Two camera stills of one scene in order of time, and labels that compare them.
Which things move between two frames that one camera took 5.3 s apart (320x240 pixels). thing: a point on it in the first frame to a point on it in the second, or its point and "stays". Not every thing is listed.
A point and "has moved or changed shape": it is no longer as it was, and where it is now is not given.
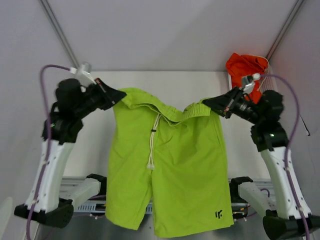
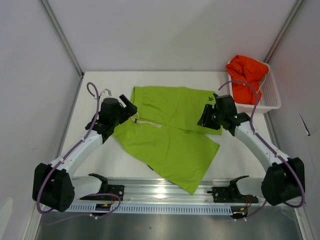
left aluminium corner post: (46, 5) stays
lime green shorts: (181, 155) has moved or changed shape
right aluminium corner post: (293, 13) stays
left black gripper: (112, 96) to (131, 109)
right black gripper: (224, 104) to (205, 120)
